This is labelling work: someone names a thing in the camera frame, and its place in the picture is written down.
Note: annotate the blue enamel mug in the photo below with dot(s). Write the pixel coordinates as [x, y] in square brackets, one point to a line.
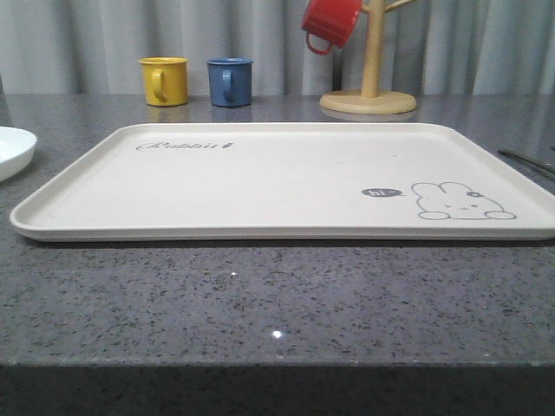
[230, 81]

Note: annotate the cream rabbit serving tray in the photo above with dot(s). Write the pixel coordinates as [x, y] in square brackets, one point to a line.
[286, 180]

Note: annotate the red enamel mug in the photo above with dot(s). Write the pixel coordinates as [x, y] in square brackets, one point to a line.
[330, 20]

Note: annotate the white round plate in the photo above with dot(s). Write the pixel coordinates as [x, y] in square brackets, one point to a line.
[17, 150]

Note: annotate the wooden mug tree stand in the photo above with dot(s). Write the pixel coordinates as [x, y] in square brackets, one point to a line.
[370, 99]

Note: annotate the yellow enamel mug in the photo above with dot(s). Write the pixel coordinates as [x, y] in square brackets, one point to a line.
[165, 80]

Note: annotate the silver metal fork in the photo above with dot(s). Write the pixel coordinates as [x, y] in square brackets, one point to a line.
[527, 159]

